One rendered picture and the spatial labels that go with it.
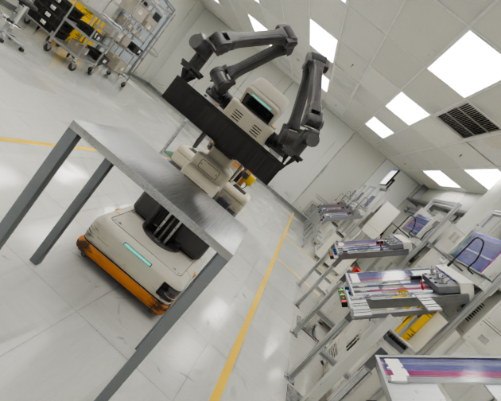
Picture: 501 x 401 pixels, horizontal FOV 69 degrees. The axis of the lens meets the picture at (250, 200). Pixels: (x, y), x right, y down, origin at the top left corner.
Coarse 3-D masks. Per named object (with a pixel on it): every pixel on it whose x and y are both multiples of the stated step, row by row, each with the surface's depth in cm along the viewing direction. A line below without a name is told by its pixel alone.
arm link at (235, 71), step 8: (288, 32) 171; (272, 48) 178; (280, 48) 177; (256, 56) 178; (264, 56) 178; (272, 56) 179; (224, 64) 180; (240, 64) 178; (248, 64) 178; (256, 64) 179; (232, 72) 178; (240, 72) 179; (224, 80) 177; (232, 80) 178; (216, 88) 180; (224, 88) 180
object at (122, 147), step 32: (96, 128) 131; (64, 160) 127; (128, 160) 127; (160, 160) 157; (32, 192) 126; (160, 192) 122; (192, 192) 151; (0, 224) 129; (64, 224) 171; (192, 224) 122; (224, 224) 144; (32, 256) 174; (224, 256) 122; (192, 288) 125; (160, 320) 172
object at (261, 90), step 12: (252, 84) 182; (264, 84) 184; (252, 96) 182; (264, 96) 180; (276, 96) 184; (252, 108) 187; (264, 108) 183; (276, 108) 180; (264, 120) 188; (276, 120) 193
